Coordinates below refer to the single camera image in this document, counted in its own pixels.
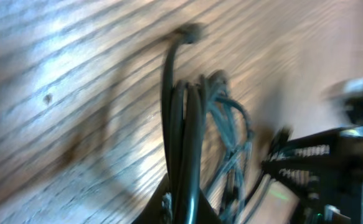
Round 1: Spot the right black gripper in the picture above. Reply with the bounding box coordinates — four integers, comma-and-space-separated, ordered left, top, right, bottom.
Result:
262, 92, 363, 223

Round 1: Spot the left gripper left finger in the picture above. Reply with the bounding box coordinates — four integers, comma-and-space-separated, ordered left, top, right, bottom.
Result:
132, 174, 172, 224

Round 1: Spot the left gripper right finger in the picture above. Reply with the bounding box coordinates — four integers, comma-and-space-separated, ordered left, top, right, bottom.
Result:
198, 191, 222, 224

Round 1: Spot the black cable bundle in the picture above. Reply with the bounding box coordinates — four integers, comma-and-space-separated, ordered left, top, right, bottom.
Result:
159, 22, 257, 224

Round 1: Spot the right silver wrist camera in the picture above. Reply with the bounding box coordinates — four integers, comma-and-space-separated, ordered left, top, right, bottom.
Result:
321, 77, 363, 101

